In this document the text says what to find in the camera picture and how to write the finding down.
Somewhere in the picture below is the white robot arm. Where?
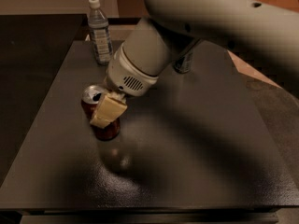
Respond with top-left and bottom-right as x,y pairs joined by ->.
91,0 -> 299,128

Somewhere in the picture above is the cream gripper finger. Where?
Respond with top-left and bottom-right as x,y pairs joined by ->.
90,91 -> 127,129

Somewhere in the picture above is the red coke can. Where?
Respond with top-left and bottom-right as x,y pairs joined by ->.
81,84 -> 121,141

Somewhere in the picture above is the clear plastic water bottle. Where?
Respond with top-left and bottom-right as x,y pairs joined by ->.
88,0 -> 113,65

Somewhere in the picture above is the silver blue energy drink can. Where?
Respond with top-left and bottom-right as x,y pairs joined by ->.
173,50 -> 193,74

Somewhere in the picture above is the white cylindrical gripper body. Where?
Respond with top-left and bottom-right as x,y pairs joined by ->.
106,44 -> 158,97

